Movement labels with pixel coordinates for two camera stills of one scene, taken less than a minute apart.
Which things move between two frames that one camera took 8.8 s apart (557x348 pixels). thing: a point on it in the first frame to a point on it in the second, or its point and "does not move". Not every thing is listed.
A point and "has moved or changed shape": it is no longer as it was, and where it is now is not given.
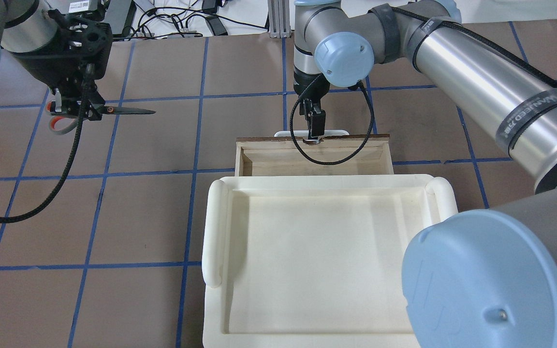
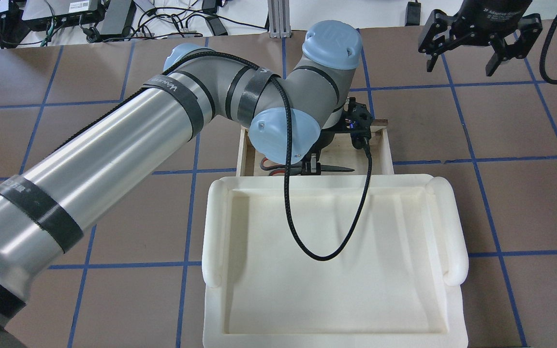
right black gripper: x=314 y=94 to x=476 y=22
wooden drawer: x=291 y=156 has moved or changed shape
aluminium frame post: x=279 y=18 does not move
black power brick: x=129 y=17 does not move
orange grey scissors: x=62 y=122 to x=296 y=168
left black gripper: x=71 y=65 to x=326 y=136
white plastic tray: x=313 y=261 does not move
